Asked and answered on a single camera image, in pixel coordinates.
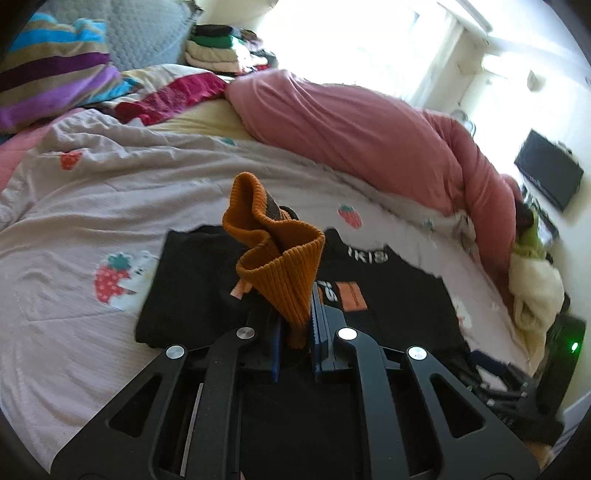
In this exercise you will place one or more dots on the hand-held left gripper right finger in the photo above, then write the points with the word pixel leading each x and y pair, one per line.
pixel 318 337

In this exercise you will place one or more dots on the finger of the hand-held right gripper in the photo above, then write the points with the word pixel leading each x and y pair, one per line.
pixel 485 364

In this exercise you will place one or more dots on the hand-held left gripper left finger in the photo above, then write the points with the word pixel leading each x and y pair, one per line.
pixel 275 350

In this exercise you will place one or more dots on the black sweater with orange cuffs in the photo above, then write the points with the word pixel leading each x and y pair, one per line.
pixel 194 277

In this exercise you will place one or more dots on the pile of folded clothes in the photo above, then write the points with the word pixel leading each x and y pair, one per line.
pixel 212 50

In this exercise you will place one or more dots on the cream fleece cloth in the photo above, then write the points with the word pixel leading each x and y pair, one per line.
pixel 538 290

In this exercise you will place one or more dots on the green cloth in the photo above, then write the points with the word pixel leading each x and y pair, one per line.
pixel 531 240

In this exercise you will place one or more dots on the black box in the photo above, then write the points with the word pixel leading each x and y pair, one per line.
pixel 549 170

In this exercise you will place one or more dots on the pink duvet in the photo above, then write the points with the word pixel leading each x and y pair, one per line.
pixel 360 134

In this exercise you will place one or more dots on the strawberry print bed sheet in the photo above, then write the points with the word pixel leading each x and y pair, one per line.
pixel 92 194

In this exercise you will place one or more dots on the red and cream blanket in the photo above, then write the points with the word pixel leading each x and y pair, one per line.
pixel 175 97

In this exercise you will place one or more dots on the grey quilted headboard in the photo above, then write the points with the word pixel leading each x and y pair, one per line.
pixel 138 37

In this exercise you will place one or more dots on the striped plush pillow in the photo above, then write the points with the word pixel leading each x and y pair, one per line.
pixel 55 78

